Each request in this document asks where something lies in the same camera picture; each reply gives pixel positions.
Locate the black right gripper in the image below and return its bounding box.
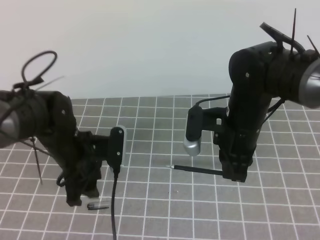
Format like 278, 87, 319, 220
202, 107, 258, 183

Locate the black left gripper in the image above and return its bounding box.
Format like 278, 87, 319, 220
58, 131, 110, 207

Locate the clear black pen cap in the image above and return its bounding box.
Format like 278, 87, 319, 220
87, 201, 110, 211

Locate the black pen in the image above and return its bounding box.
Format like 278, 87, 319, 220
166, 164, 223, 176

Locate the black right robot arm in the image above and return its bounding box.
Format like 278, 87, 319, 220
173, 23, 320, 182

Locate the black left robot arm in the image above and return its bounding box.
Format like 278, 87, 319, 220
0, 50, 108, 207

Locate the grey grid tablecloth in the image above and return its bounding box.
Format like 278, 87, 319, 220
0, 95, 320, 240

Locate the black left camera cable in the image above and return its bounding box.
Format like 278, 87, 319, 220
110, 166, 120, 240

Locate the black camera cable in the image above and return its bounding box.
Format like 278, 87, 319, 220
194, 94, 232, 108
110, 166, 120, 240

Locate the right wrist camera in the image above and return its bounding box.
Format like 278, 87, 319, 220
183, 104, 203, 157

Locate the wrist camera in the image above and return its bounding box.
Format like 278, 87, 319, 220
183, 104, 203, 157
107, 125, 127, 170

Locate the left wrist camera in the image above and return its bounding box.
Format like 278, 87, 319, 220
107, 125, 127, 170

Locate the black right camera cable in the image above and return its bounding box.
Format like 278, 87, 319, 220
194, 94, 232, 108

